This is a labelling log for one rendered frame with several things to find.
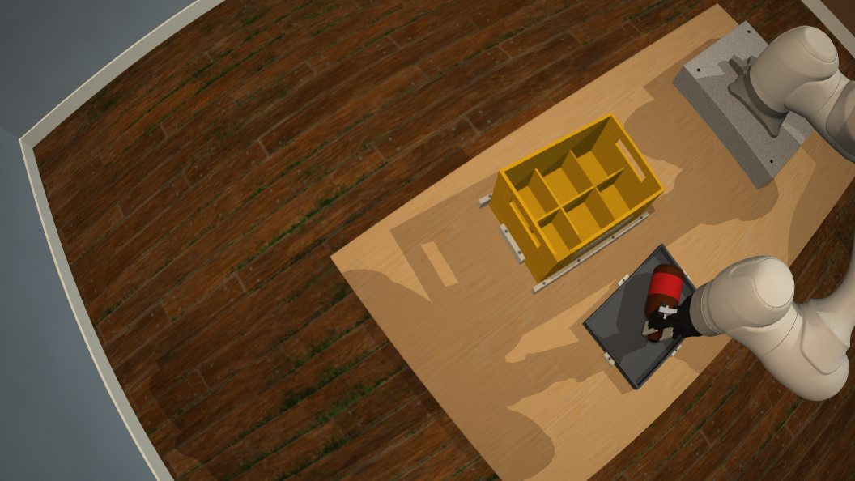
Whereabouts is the yellow divided crate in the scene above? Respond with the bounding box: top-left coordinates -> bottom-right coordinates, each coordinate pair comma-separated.
489,112 -> 665,284

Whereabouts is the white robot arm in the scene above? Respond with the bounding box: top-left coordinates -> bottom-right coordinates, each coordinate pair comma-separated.
689,26 -> 855,402

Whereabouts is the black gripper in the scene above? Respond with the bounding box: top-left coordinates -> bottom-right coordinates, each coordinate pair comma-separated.
643,294 -> 702,340

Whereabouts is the brown bottle with red label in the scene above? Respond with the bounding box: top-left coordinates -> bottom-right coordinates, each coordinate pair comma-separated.
645,264 -> 684,343

